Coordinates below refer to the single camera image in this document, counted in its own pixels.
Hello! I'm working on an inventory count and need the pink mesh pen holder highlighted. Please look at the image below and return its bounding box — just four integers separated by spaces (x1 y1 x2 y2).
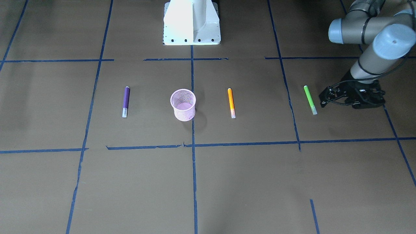
170 89 196 122

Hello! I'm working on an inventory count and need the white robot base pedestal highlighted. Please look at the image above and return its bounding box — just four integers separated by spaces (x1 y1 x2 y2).
162 0 221 46

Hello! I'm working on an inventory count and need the purple highlighter pen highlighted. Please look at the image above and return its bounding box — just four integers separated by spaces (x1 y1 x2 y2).
122 86 130 118

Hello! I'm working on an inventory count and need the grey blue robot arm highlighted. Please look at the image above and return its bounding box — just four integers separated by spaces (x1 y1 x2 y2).
318 0 415 109

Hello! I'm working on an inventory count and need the green highlighter pen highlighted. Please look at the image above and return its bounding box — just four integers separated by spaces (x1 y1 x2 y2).
304 85 318 115

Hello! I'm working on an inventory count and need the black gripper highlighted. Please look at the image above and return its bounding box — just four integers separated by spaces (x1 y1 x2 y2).
318 80 386 109

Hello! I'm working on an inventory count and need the orange highlighter pen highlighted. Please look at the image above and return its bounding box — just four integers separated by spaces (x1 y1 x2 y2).
227 88 236 119

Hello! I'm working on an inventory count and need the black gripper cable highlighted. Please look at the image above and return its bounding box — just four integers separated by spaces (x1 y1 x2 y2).
328 0 416 106

